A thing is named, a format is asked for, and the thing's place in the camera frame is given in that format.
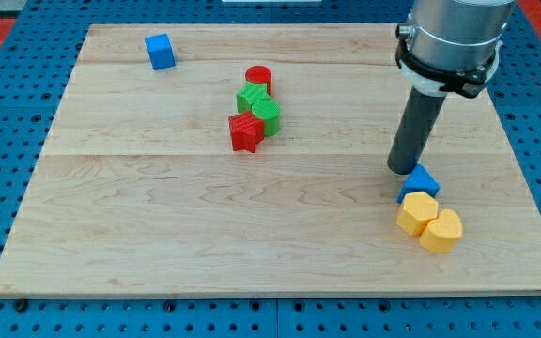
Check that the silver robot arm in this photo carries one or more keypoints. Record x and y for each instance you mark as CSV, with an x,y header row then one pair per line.
x,y
444,46

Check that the blue triangle block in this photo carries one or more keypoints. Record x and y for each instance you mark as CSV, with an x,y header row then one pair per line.
x,y
419,180

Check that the red cylinder block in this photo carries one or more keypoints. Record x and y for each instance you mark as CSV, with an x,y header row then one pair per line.
x,y
259,74

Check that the yellow hexagon block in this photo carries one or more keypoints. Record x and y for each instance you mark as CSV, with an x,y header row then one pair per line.
x,y
415,211

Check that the red star block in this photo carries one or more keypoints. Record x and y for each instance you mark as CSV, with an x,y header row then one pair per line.
x,y
246,131

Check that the blue cube block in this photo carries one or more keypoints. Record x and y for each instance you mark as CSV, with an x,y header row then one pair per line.
x,y
160,52

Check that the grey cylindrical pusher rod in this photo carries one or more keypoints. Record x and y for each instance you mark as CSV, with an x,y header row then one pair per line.
x,y
416,124

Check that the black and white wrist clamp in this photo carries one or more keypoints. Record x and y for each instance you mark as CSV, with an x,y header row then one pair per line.
x,y
435,82

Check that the green cylinder block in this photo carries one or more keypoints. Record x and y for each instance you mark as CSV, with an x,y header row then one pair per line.
x,y
269,112

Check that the yellow heart block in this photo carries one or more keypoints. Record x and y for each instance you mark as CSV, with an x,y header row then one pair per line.
x,y
442,234

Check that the wooden board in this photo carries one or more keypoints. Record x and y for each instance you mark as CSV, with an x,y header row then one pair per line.
x,y
138,194

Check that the green star block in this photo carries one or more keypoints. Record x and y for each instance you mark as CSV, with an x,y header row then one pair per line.
x,y
249,94

